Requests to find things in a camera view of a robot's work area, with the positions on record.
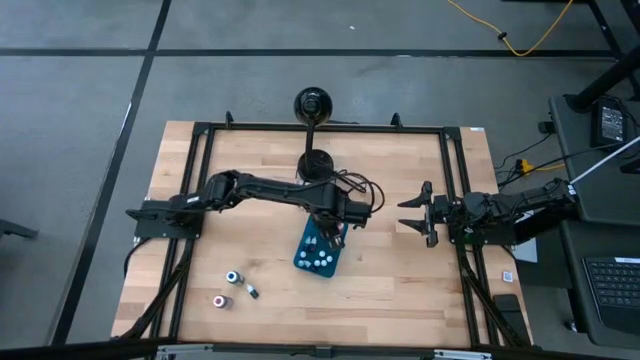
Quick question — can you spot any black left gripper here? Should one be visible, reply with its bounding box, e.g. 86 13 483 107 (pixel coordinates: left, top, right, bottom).
317 199 374 251

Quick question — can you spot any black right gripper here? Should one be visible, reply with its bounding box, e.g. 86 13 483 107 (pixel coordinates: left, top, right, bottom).
397 180 451 249

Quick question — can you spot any teal plastic bin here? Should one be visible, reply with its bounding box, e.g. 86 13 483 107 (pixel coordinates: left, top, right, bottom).
292 213 350 280

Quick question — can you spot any white paper sheet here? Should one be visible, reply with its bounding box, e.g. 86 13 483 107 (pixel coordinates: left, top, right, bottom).
512 234 539 264

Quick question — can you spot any black flat device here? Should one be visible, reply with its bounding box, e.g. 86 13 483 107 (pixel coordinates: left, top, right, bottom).
492 293 531 346

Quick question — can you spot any dark grey side desk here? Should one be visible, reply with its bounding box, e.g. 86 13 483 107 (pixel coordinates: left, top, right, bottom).
558 219 640 351

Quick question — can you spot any black side desk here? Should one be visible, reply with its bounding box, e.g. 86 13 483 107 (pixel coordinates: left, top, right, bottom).
547 94 640 226

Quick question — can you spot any white rod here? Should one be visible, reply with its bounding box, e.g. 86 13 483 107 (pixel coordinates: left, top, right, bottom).
569 135 640 185

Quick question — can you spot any black power brick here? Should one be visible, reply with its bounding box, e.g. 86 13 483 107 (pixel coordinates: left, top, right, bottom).
589 97 629 149

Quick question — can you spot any black laptop keyboard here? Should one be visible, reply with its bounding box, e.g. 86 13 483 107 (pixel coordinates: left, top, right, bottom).
581 255 640 337

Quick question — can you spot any black desk leg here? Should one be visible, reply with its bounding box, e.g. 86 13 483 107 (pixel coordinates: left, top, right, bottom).
567 49 640 114

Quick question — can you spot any grey chair foot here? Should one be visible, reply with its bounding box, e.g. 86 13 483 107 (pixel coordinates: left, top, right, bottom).
0 218 39 241

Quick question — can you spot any black lamp cable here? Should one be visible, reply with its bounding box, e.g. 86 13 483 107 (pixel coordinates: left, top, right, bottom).
329 168 387 217

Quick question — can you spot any silver camera mount rail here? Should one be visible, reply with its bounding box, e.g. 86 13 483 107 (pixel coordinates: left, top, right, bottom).
154 342 494 360

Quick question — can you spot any yellow extension cable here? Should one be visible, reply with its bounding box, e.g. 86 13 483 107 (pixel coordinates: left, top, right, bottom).
447 0 574 57

